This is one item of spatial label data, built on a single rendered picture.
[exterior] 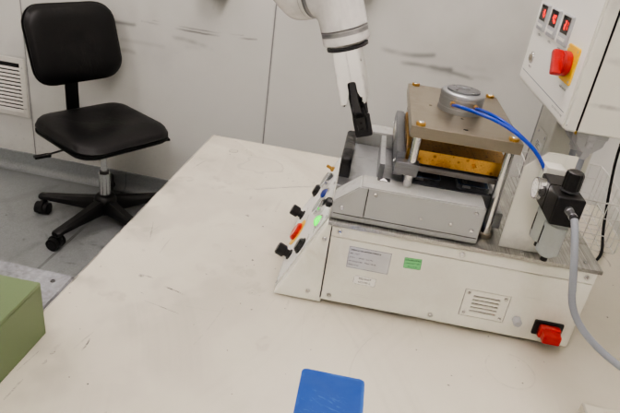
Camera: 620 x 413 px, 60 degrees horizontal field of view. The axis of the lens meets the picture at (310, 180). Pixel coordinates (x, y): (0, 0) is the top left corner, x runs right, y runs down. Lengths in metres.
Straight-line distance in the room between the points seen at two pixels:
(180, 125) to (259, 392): 2.00
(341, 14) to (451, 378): 0.63
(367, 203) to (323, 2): 0.35
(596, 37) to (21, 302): 0.89
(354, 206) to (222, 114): 1.76
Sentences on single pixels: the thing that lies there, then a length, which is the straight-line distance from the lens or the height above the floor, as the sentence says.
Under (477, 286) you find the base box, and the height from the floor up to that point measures 0.85.
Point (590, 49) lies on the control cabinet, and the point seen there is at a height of 1.27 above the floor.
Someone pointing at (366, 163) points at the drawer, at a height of 0.97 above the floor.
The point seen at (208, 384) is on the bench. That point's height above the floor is 0.75.
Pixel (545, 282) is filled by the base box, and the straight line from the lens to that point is 1.02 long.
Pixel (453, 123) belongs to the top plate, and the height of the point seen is 1.11.
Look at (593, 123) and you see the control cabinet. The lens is 0.91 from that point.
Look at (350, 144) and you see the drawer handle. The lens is 1.04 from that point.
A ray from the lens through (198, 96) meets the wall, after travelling 2.64.
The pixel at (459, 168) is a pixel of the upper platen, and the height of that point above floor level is 1.04.
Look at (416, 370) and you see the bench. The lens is 0.95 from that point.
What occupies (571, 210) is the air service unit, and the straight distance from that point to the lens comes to 0.83.
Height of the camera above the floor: 1.39
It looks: 26 degrees down
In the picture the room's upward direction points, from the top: 8 degrees clockwise
